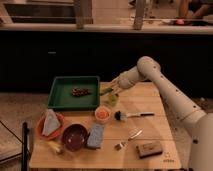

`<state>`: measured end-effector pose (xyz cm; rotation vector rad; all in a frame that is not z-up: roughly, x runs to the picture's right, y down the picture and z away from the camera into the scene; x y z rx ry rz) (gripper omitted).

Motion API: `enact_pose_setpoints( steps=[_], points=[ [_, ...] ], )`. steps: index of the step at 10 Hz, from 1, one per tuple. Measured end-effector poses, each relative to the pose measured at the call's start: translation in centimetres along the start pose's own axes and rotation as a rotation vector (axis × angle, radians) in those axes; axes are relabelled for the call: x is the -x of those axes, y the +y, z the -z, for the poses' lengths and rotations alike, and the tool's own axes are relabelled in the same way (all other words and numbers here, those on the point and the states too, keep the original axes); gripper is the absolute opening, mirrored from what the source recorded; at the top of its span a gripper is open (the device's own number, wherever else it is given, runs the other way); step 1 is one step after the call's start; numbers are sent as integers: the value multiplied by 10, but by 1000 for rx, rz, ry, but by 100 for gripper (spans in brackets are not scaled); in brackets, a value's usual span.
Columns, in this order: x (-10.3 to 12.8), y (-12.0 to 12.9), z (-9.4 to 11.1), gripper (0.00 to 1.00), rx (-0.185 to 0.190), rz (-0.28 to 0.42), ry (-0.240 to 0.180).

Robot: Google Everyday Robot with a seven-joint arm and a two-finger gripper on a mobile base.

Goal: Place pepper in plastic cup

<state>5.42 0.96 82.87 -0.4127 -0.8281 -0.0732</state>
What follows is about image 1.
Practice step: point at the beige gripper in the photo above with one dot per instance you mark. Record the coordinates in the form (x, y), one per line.
(115, 85)

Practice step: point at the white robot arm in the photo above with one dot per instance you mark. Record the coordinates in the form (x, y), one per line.
(196, 121)

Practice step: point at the small orange-filled cup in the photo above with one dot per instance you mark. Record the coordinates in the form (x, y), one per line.
(102, 114)

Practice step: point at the dark grape bunch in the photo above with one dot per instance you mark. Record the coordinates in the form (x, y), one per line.
(79, 92)

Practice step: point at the green plastic tray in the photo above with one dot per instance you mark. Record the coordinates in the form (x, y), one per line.
(60, 97)

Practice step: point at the blue-grey sponge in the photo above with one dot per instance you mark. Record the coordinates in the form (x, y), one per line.
(96, 136)

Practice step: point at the silver fork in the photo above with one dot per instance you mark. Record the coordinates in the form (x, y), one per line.
(122, 144)

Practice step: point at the dark red bowl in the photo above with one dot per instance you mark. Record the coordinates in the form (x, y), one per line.
(74, 137)

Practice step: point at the brown wooden block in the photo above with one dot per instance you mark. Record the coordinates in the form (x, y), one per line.
(149, 149)

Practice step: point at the grey folded cloth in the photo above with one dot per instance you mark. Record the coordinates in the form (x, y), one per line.
(51, 123)

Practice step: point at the yellow corn cob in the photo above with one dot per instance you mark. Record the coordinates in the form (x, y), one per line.
(56, 147)

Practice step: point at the black-handled brush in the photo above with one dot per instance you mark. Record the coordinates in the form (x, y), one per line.
(124, 116)

